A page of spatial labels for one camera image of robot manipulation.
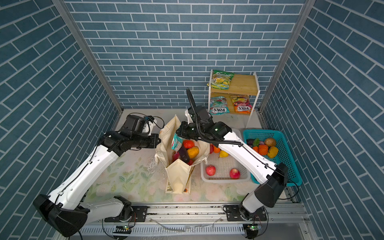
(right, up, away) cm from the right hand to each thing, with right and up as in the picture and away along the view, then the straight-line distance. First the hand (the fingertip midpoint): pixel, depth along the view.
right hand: (173, 129), depth 69 cm
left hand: (-6, -5, +4) cm, 9 cm away
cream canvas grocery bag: (+2, -21, +2) cm, 21 cm away
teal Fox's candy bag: (+2, -6, +3) cm, 7 cm away
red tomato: (+6, -9, +19) cm, 22 cm away
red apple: (+19, -23, +13) cm, 33 cm away
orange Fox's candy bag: (+41, +16, +30) cm, 53 cm away
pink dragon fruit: (-1, -16, +16) cm, 23 cm away
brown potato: (+58, -9, +24) cm, 63 cm away
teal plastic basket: (+64, -17, +20) cm, 69 cm away
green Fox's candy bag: (+25, +15, +29) cm, 42 cm away
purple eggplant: (+4, -14, +12) cm, 19 cm away
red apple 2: (+32, -25, +13) cm, 43 cm away
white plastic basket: (+27, -25, +19) cm, 42 cm away
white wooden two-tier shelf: (+38, +27, +21) cm, 51 cm away
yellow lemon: (+27, -16, +22) cm, 39 cm away
